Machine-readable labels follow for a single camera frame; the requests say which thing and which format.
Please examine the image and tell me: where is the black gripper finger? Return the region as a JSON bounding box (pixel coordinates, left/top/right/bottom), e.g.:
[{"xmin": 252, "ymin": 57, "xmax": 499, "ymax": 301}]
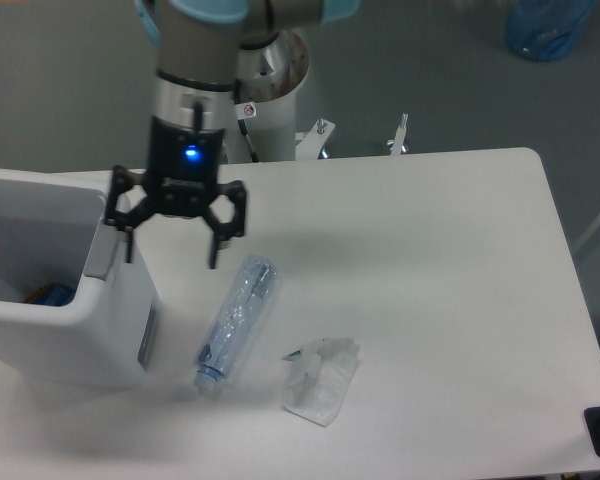
[
  {"xmin": 202, "ymin": 180, "xmax": 248, "ymax": 269},
  {"xmin": 103, "ymin": 165, "xmax": 155, "ymax": 263}
]

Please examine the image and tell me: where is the clear crushed plastic bottle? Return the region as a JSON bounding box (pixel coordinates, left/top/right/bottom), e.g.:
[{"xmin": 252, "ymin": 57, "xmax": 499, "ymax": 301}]
[{"xmin": 194, "ymin": 255, "xmax": 277, "ymax": 397}]

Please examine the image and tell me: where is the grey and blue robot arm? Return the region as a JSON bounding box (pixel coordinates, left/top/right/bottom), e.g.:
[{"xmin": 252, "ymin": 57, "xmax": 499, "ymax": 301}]
[{"xmin": 103, "ymin": 1, "xmax": 360, "ymax": 267}]

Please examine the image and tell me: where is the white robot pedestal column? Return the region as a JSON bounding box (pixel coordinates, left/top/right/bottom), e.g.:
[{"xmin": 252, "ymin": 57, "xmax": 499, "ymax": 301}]
[{"xmin": 225, "ymin": 30, "xmax": 309, "ymax": 164}]

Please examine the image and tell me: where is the white push-button trash can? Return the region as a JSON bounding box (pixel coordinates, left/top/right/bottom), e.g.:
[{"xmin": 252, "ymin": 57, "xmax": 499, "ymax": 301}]
[{"xmin": 0, "ymin": 169, "xmax": 160, "ymax": 388}]

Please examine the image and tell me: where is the black cable on pedestal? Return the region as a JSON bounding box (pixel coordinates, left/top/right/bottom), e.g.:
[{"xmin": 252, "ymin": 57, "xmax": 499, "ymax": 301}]
[{"xmin": 232, "ymin": 77, "xmax": 261, "ymax": 164}]

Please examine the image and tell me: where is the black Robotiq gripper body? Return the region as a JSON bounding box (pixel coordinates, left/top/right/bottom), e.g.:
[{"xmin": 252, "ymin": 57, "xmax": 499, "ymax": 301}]
[{"xmin": 143, "ymin": 116, "xmax": 225, "ymax": 218}]

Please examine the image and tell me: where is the blue and yellow trash inside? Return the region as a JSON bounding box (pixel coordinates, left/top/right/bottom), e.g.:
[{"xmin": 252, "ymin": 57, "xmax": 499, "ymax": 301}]
[{"xmin": 24, "ymin": 283, "xmax": 76, "ymax": 307}]

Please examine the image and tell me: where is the crumpled white plastic pouch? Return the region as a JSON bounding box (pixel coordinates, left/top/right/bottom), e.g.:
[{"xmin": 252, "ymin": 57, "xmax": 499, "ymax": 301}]
[{"xmin": 281, "ymin": 337, "xmax": 360, "ymax": 427}]

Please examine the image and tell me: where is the white pedestal base frame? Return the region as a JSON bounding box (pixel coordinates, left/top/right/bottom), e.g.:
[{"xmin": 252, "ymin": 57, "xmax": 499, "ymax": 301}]
[{"xmin": 295, "ymin": 112, "xmax": 411, "ymax": 161}]

